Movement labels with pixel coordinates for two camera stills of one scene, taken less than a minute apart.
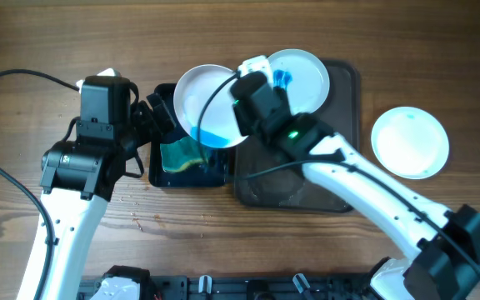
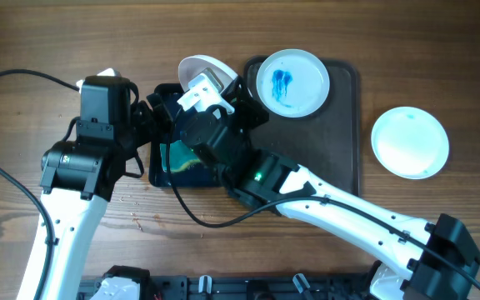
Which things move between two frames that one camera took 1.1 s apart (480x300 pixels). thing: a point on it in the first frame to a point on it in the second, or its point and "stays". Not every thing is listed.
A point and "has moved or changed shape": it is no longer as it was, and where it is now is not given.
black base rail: (249, 287) stays
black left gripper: (151, 128) stays
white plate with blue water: (204, 108) has moved or changed shape
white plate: (410, 142) stays
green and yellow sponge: (175, 155) stays
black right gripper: (249, 124) to (245, 103)
